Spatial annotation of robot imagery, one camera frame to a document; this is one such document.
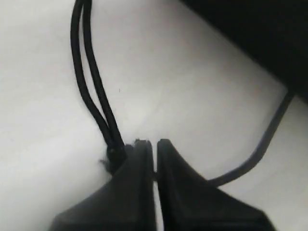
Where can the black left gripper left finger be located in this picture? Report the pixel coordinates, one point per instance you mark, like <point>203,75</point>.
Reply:
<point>125,203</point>

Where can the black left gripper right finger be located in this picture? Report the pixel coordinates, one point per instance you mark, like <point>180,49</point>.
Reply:
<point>191,203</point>

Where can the black plastic carry case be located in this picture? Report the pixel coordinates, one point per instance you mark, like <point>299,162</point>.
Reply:
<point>273,32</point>

